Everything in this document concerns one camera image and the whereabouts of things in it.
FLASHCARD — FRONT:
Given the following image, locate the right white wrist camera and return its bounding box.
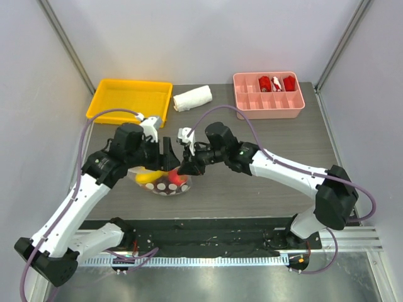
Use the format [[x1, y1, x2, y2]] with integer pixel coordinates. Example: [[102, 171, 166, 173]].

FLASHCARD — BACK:
[[177, 127, 195, 155]]

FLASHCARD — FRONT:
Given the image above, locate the red rolled cloth right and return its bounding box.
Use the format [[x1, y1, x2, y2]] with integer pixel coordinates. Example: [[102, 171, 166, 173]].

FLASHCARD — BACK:
[[283, 75, 296, 92]]

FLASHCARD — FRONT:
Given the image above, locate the rolled white towel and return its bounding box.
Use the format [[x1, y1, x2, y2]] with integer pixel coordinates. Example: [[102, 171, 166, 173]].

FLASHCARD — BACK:
[[173, 85, 212, 112]]

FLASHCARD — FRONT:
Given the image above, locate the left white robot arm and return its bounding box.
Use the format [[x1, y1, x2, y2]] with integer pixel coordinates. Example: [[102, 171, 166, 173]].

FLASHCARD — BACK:
[[14, 116, 179, 288]]

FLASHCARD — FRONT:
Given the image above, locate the pink divided organizer box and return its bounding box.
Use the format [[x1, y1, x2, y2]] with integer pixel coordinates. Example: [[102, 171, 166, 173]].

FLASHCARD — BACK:
[[233, 71, 305, 120]]

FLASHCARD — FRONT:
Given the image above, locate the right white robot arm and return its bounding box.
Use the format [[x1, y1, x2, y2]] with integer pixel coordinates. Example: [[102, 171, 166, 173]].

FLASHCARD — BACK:
[[177, 122, 358, 249]]

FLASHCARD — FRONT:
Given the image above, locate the clear zip top bag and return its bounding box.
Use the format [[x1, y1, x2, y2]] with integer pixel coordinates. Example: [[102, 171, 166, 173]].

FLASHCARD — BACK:
[[127, 167, 192, 196]]

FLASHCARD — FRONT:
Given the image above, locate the red fake tomato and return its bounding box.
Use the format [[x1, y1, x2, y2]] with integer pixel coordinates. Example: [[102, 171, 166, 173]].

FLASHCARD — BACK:
[[167, 169, 188, 186]]

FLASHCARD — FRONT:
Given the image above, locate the grey aluminium corner rail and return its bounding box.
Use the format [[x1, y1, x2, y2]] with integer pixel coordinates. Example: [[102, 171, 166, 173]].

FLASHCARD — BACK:
[[314, 0, 374, 94], [37, 0, 96, 95]]

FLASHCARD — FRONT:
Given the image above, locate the grey aluminium corner rail left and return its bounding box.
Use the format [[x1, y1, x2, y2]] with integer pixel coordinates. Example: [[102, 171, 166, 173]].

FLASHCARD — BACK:
[[37, 0, 96, 95]]

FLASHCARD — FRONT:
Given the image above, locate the grey aluminium corner rail right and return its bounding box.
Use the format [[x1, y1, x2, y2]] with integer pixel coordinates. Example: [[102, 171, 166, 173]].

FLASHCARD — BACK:
[[314, 0, 374, 94]]

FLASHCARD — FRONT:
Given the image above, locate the red white rolled cloth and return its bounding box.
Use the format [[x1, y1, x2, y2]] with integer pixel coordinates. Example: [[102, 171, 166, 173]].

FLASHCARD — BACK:
[[271, 76, 283, 92]]

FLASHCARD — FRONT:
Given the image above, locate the yellow plastic tray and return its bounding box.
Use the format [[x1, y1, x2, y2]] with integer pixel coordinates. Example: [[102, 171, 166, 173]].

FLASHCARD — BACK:
[[86, 79, 173, 128]]

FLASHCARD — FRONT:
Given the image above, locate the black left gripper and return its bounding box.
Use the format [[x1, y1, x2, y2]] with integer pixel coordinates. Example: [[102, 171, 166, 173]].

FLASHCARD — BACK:
[[126, 135, 180, 172]]

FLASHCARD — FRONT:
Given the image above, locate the perforated metal cable rail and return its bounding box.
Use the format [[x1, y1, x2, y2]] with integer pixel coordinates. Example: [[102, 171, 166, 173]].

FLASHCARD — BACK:
[[81, 254, 289, 268]]

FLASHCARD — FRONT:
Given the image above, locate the yellow fake mango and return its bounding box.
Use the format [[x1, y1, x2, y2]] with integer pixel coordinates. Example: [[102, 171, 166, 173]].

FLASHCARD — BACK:
[[135, 171, 164, 184]]

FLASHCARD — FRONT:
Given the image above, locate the red rolled cloth left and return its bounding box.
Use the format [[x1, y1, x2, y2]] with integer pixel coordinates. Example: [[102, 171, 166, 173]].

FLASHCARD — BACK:
[[258, 75, 271, 92]]

